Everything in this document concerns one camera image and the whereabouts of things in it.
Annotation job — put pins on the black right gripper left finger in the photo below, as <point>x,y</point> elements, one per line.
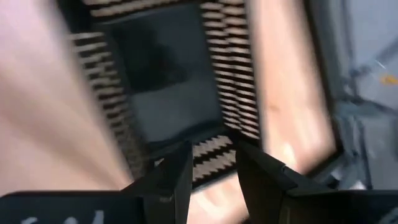
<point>149,205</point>

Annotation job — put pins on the black metal table frame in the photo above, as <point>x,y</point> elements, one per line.
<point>326,93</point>

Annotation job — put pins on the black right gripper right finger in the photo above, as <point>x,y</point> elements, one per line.
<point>280,202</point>

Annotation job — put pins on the black slotted plastic basket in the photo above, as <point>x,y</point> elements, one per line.
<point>174,87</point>

